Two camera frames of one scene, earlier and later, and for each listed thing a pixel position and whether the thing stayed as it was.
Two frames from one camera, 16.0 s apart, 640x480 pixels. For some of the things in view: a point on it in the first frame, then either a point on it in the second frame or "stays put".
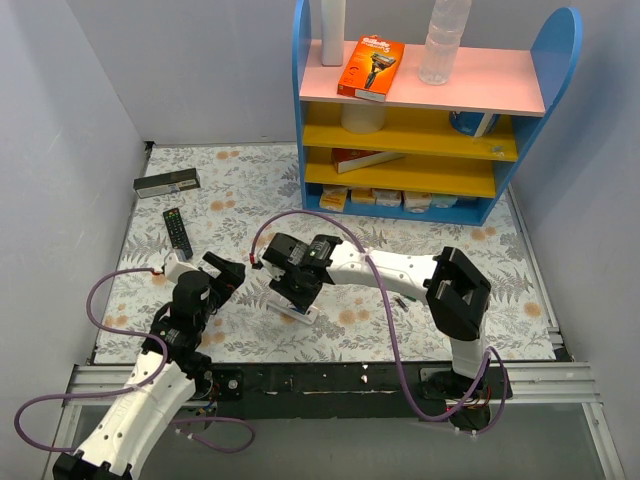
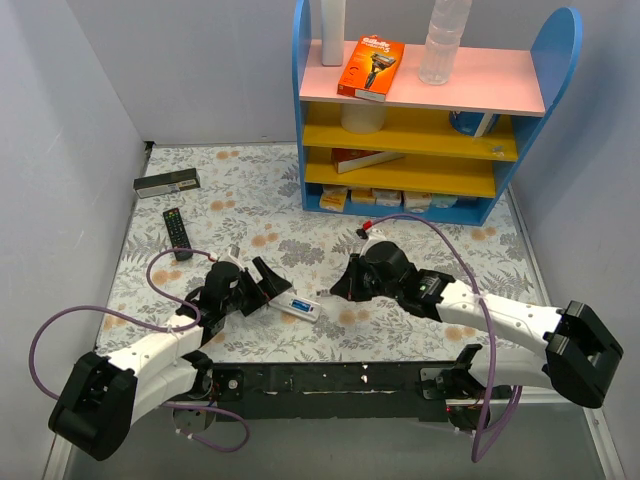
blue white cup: x=476 y=124 stays put
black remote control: x=177 y=233 stays put
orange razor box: x=371 y=68 stays put
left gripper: x=218 y=279 -> x=254 y=289
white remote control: x=281 y=305 stays put
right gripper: x=288 y=293 -> x=360 y=279
